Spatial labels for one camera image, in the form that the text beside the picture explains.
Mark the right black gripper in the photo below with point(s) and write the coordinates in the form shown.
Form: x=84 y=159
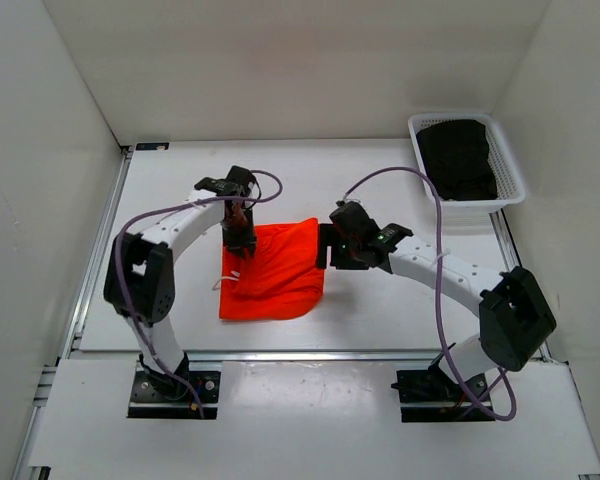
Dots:
x=329 y=235

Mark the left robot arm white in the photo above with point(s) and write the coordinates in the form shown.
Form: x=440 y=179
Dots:
x=140 y=278

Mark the black folded shorts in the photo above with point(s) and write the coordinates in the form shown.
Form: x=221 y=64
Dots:
x=455 y=156

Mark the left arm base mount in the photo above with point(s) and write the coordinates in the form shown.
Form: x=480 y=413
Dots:
x=155 y=395

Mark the aluminium rail front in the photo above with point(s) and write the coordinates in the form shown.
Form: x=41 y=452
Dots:
x=400 y=355

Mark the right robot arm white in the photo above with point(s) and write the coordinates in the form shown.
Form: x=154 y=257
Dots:
x=513 y=314

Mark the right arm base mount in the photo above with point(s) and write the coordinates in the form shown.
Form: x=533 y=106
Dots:
x=428 y=395

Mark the aluminium frame left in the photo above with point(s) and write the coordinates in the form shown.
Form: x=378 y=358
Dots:
x=75 y=318

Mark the orange shorts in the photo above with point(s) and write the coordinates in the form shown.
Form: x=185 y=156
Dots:
x=279 y=282

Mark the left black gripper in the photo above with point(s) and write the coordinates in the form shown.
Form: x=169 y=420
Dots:
x=246 y=240

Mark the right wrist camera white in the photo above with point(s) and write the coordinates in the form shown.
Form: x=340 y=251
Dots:
x=342 y=202

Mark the white plastic basket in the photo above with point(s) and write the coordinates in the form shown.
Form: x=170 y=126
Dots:
x=510 y=185

